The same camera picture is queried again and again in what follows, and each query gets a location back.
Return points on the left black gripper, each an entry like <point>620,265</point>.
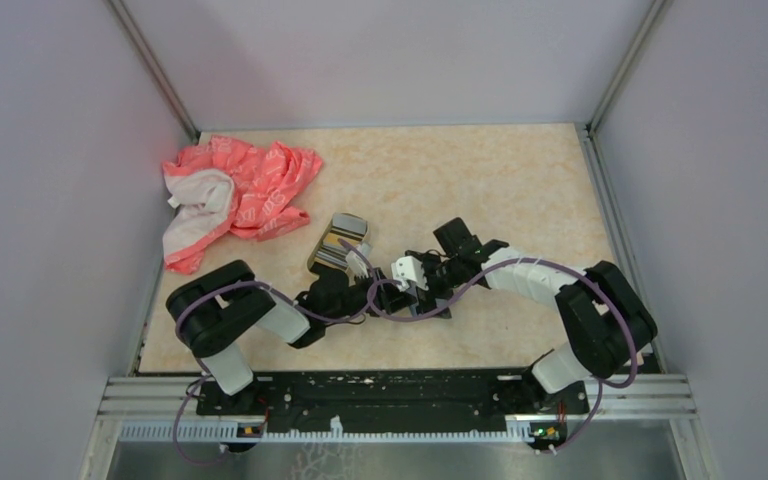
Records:
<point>388,297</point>

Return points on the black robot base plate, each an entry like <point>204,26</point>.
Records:
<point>390,401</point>

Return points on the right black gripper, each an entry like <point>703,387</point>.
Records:
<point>426,299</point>

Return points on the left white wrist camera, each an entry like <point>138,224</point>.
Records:
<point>357,260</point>

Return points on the cream card holder tray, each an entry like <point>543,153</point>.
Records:
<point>330,252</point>

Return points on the aluminium front frame rail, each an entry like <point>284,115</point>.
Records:
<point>164,408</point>

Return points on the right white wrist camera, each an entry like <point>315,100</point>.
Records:
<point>408,272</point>

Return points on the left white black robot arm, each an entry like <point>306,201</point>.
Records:
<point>213,311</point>

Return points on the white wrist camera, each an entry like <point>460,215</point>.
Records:
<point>408,272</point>
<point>357,260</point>

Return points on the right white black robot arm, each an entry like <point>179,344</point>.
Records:
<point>605,320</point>

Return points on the pink white crumpled cloth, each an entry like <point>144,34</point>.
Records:
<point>230,187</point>

